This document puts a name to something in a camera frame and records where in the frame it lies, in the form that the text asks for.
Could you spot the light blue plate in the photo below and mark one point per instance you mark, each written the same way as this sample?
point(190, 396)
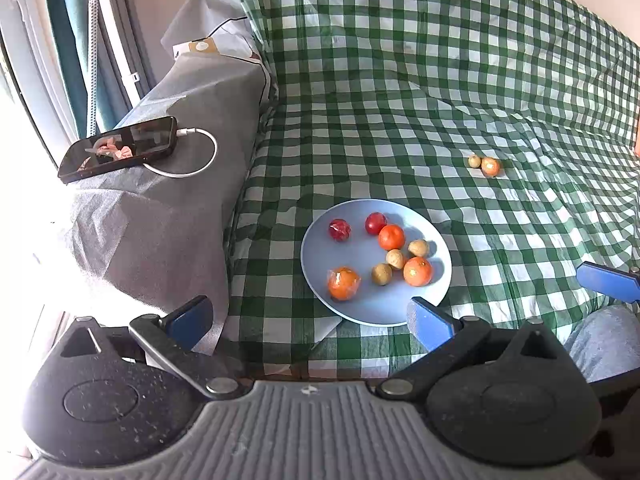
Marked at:
point(360, 305)

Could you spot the grey covered box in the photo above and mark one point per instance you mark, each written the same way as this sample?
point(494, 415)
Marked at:
point(150, 220)

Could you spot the person's leg in jeans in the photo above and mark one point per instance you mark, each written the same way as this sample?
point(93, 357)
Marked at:
point(602, 342)

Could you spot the patterned white pole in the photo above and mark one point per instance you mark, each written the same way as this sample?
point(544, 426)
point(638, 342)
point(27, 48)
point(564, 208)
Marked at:
point(93, 65)

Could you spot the yellow and white tag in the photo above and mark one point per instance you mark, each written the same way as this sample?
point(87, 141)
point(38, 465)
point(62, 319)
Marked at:
point(202, 46)

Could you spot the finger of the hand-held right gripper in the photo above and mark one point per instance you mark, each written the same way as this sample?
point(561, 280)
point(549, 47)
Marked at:
point(605, 280)

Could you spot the green checked cloth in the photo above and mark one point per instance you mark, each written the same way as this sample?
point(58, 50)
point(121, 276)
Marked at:
point(400, 85)

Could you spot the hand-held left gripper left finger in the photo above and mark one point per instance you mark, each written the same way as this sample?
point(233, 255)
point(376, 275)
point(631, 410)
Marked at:
point(186, 319)

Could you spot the small yellow-brown longan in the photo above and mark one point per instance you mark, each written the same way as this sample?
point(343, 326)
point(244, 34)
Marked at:
point(382, 274)
point(419, 248)
point(395, 258)
point(474, 161)

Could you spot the orange cushion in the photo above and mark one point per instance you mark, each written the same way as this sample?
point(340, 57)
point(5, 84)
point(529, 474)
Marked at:
point(637, 135)

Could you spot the bare orange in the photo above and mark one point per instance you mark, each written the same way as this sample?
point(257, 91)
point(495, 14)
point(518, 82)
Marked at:
point(391, 237)
point(417, 271)

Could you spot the black smartphone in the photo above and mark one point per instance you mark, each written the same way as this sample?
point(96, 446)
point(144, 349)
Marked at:
point(117, 149)

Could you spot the teal curtain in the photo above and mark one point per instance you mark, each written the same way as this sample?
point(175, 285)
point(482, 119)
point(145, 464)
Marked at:
point(75, 45)

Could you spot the dark red fruit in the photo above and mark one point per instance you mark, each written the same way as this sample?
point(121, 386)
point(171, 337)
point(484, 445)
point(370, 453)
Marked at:
point(376, 223)

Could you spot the plastic-wrapped red fruit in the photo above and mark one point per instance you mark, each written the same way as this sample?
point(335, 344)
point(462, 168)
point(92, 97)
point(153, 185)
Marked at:
point(340, 230)

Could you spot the white window frame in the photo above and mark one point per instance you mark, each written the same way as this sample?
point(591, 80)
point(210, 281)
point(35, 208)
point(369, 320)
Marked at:
point(30, 50)

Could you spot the plastic-wrapped orange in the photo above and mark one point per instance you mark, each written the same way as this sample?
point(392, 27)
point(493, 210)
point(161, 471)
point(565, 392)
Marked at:
point(490, 166)
point(344, 283)

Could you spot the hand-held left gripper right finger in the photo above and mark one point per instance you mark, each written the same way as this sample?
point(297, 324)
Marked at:
point(429, 326)

